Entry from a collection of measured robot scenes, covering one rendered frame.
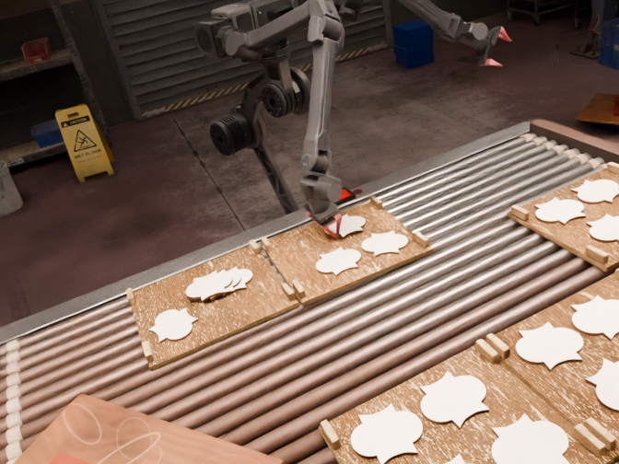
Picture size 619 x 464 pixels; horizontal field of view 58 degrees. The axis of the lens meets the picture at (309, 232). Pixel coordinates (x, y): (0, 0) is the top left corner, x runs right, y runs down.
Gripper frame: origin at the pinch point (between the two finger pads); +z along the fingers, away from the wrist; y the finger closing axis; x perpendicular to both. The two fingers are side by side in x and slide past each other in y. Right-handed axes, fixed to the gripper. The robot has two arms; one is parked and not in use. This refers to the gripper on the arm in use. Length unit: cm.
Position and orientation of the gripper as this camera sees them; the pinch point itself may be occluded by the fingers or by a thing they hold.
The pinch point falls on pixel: (330, 230)
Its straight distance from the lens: 172.7
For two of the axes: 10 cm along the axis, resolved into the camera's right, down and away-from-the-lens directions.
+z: 3.5, 7.4, 5.8
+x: -8.2, 5.4, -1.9
